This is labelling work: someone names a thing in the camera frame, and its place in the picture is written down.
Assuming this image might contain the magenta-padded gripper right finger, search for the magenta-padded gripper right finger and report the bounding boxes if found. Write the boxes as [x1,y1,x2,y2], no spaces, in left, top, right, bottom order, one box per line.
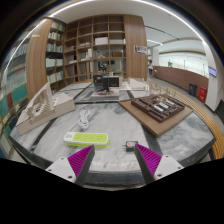
[133,143,185,185]

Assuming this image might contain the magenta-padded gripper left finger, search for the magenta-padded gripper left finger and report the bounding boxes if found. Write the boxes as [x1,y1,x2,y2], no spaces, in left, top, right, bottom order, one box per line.
[45,144,96,187]

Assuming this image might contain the small black charger block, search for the small black charger block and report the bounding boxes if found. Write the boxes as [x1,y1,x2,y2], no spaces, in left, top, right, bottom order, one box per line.
[125,140,139,152]

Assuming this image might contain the lime green power strip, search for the lime green power strip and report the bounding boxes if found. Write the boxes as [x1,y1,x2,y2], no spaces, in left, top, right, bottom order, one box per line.
[63,131,111,149]

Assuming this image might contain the dark model on wooden board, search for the dark model on wooden board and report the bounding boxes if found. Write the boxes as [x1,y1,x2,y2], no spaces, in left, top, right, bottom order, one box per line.
[118,92,194,138]

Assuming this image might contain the white architectural model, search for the white architectural model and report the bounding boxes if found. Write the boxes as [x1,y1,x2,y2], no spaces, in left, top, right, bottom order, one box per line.
[15,81,77,136]

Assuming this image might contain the curved wooden slat bench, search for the curved wooden slat bench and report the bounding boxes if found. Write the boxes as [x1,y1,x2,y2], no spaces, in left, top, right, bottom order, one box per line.
[173,89,224,160]

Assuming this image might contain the small white building model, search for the small white building model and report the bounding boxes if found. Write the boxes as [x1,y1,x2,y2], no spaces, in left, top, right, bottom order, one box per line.
[128,77,150,91]

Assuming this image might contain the black building model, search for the black building model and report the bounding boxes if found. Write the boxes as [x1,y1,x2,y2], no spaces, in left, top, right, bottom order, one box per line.
[90,73,121,101]

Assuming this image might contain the glass-fronted bookcase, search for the glass-fronted bookcase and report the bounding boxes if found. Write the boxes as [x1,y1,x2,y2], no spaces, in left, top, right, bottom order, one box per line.
[0,39,29,158]

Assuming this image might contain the person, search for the person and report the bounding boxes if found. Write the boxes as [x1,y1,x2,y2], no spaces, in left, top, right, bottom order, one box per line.
[148,59,155,79]

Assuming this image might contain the wooden shelf unit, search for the wooden shelf unit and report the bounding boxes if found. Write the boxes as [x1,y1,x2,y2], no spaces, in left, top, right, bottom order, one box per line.
[44,14,128,93]

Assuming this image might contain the curved ceiling light strip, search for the curved ceiling light strip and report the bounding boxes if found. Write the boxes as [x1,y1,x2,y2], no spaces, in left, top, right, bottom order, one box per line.
[49,0,204,42]

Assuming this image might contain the white coiled cable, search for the white coiled cable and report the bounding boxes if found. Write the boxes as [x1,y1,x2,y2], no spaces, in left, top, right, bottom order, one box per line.
[77,108,92,132]

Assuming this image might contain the blue wall screen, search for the blue wall screen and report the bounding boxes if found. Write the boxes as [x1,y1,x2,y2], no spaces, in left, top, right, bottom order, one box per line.
[208,65,218,78]

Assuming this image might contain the wall poster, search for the wall poster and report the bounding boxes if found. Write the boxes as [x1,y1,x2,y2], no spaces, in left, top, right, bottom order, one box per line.
[134,44,148,55]

